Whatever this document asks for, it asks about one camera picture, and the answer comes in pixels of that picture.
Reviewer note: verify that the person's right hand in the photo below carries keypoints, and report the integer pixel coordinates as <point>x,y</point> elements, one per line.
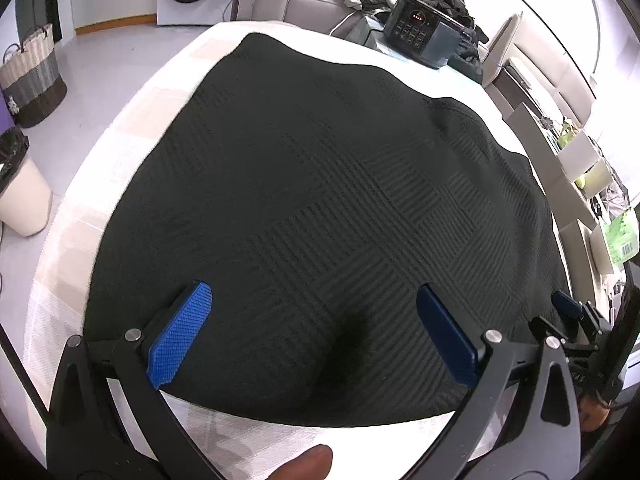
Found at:
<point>593,412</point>

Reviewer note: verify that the black clothes pile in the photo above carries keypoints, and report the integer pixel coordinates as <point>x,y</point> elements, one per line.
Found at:
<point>473,36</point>

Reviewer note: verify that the green wipes pack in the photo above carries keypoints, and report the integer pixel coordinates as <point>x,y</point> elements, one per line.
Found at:
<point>622,237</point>

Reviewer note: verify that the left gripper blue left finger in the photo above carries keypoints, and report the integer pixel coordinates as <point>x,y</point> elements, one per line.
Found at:
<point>171,337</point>

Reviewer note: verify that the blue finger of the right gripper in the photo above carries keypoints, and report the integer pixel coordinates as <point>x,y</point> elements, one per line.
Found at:
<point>569,310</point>

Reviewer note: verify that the black knit sweater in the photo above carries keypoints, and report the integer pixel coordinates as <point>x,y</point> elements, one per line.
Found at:
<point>315,199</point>

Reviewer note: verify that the person's left hand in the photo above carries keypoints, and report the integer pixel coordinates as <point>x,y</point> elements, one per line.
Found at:
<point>313,464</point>

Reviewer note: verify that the white trash bin black bag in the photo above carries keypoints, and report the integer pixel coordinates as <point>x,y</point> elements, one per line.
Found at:
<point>26,197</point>

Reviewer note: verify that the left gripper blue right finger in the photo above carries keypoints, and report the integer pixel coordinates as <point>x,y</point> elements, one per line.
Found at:
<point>456,337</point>

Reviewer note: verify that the woven laundry basket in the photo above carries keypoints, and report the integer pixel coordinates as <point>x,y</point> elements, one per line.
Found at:
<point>31,82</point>

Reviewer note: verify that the grey sofa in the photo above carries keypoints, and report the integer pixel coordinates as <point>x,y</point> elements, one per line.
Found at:
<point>310,0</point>

